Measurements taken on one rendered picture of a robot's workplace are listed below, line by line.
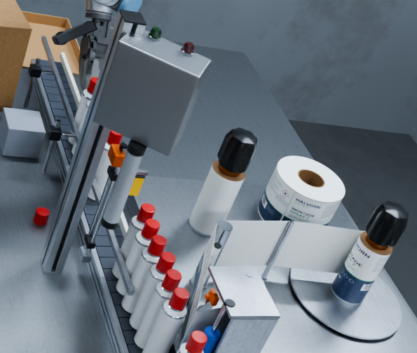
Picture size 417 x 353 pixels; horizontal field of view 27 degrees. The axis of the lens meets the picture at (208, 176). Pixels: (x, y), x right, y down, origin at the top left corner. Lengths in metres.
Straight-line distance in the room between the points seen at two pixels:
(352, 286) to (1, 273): 0.85
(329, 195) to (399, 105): 2.88
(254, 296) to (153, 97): 0.44
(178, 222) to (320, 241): 0.37
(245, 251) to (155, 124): 0.54
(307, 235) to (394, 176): 2.73
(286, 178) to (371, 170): 2.49
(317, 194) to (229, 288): 0.70
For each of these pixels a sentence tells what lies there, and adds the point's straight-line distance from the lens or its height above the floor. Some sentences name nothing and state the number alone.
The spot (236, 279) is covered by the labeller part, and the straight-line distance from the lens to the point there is 1.75.
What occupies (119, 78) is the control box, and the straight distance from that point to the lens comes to 1.71.
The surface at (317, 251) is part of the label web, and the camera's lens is 2.23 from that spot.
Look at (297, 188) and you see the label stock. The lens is 2.34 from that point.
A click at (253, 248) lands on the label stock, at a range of 2.14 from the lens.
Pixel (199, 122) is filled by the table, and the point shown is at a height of 0.83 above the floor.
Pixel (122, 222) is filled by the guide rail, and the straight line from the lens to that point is 2.15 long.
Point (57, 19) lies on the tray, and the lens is 3.08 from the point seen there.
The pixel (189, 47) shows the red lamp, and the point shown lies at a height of 1.49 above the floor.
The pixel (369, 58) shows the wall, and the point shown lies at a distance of 4.91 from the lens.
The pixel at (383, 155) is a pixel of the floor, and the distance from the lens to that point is 5.04.
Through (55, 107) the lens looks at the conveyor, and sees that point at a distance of 2.56.
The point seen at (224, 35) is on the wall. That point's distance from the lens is 4.45.
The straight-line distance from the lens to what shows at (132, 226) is 1.95.
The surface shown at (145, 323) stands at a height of 0.95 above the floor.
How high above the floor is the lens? 2.21
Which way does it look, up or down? 32 degrees down
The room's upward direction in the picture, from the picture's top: 23 degrees clockwise
